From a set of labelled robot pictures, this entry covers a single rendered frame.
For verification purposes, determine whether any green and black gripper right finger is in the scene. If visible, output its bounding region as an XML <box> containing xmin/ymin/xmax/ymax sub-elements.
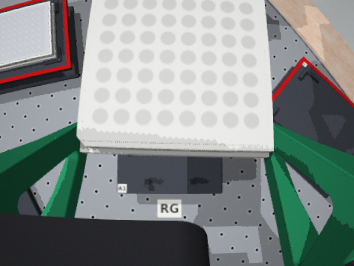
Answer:
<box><xmin>264</xmin><ymin>123</ymin><xmax>354</xmax><ymax>266</ymax></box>

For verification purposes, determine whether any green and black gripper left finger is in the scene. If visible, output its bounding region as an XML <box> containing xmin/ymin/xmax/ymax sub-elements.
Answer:
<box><xmin>0</xmin><ymin>122</ymin><xmax>87</xmax><ymax>218</ymax></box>

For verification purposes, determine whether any grey perforated base plate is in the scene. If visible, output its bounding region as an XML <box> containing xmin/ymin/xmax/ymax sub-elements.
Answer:
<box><xmin>0</xmin><ymin>0</ymin><xmax>351</xmax><ymax>266</ymax></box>

